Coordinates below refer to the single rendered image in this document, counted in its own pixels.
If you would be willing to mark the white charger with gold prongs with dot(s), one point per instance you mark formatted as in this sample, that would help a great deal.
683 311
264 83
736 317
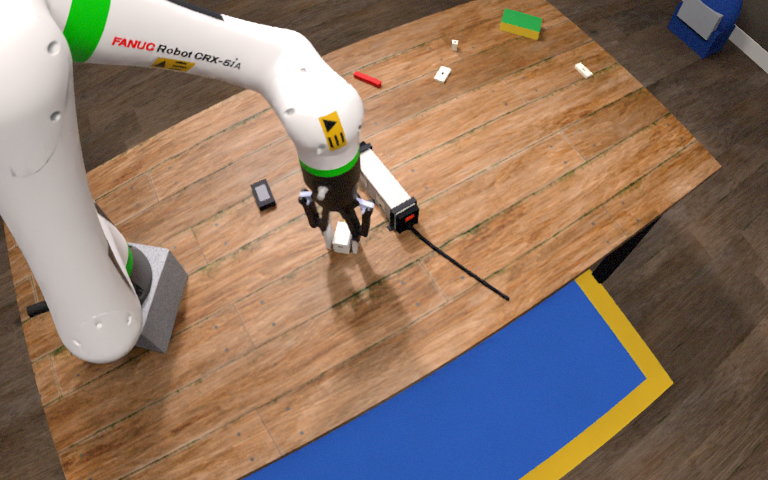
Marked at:
342 238

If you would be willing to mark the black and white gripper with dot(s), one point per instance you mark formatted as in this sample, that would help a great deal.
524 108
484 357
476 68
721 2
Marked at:
338 204

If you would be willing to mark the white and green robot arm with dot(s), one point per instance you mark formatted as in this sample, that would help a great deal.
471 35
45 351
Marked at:
45 198

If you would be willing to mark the red rectangular bar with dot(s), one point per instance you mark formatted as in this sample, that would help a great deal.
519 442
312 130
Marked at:
367 79

